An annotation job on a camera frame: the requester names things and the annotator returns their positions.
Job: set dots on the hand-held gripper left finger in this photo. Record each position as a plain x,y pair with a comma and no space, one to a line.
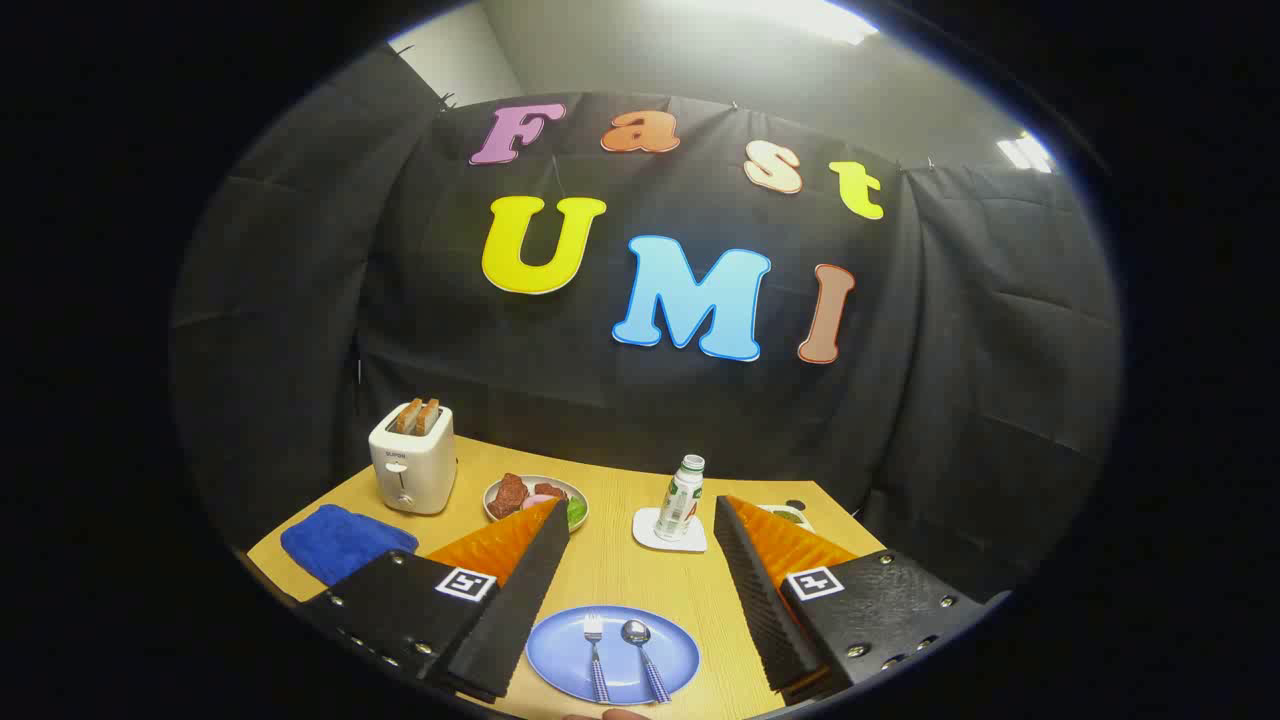
520,610

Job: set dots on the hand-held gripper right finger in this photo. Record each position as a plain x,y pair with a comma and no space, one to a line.
760,600

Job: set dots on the blue round plate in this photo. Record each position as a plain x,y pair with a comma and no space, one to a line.
560,655

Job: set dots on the pile of green beans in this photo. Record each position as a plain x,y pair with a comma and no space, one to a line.
785,517

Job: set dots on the white divided tray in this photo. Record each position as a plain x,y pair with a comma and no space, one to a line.
800,520

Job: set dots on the round plate of toy food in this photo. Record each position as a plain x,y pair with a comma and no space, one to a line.
497,522

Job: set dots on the pink toy ham slice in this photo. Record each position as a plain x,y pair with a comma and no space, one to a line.
535,501

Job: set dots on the green toy lettuce leaf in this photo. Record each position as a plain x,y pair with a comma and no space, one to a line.
577,512

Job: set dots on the brown toy meat piece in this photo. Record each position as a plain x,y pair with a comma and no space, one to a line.
507,495

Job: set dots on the white plastic drink bottle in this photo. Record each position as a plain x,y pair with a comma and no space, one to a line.
680,500

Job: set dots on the white square coaster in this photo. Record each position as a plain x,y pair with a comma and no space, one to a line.
645,530

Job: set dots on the white toaster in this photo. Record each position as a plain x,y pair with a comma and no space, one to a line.
410,470

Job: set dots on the blue folded cloth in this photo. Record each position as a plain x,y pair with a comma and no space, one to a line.
340,545

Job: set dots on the toast slice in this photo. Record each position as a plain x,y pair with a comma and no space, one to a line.
407,417
428,418

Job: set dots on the ceiling light panel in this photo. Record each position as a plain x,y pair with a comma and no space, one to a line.
1025,152

